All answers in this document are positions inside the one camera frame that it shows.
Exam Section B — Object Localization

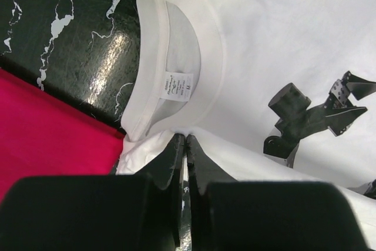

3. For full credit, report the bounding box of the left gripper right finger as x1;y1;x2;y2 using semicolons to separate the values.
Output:
186;135;237;248

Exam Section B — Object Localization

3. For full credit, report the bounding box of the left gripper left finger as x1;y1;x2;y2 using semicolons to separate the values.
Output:
136;134;185;248

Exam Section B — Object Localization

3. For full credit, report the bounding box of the white printed t-shirt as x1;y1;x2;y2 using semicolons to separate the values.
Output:
117;0;375;248

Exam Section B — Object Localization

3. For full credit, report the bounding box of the folded pink t-shirt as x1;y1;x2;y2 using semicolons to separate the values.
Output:
1;71;124;196

